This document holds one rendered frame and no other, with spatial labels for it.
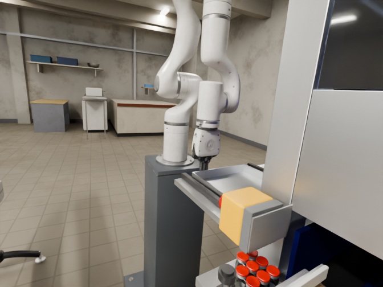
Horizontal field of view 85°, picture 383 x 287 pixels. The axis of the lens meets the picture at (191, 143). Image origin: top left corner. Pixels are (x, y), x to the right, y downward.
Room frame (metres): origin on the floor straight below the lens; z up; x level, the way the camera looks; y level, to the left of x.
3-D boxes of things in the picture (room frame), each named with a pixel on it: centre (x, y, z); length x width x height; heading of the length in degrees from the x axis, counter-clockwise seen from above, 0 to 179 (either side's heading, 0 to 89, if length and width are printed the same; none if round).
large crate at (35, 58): (6.19, 4.33, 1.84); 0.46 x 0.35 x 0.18; 116
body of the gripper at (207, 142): (0.76, -0.05, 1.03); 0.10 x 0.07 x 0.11; 121
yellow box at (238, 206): (0.32, -0.11, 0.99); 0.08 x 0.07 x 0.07; 31
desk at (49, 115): (5.84, 3.92, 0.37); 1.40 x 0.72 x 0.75; 26
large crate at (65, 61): (6.47, 3.76, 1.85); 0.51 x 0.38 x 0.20; 116
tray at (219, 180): (0.64, -0.21, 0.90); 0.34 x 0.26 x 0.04; 31
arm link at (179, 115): (1.02, 0.05, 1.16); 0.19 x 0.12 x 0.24; 118
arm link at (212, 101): (0.76, -0.06, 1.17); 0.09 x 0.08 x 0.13; 118
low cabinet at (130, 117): (6.52, 1.52, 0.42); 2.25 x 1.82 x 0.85; 26
